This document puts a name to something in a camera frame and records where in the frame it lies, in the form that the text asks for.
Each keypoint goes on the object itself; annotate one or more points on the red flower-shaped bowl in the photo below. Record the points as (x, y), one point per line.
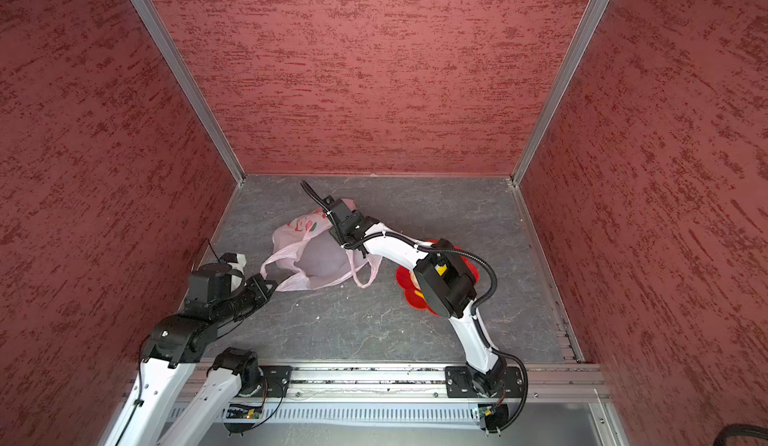
(445, 296)

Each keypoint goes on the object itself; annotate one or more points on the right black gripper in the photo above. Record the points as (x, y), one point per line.
(337, 234)

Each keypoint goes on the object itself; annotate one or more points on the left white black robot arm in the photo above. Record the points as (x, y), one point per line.
(172, 352)

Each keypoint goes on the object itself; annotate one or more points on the left aluminium corner post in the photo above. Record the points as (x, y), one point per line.
(162, 39)

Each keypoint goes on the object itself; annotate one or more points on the aluminium corner post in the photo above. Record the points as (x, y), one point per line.
(162, 39)
(581, 39)

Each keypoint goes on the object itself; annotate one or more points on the right aluminium corner post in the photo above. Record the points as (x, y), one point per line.
(581, 39)

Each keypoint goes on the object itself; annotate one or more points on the pink plastic bag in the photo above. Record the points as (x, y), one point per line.
(306, 257)

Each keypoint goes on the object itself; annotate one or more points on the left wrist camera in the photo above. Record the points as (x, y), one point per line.
(213, 283)

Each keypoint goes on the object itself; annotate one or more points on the white slotted cable duct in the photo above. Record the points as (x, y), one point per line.
(438, 414)

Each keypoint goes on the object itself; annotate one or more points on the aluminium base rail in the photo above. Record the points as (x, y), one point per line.
(431, 382)

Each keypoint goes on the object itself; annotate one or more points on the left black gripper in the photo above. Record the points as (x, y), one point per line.
(256, 283)

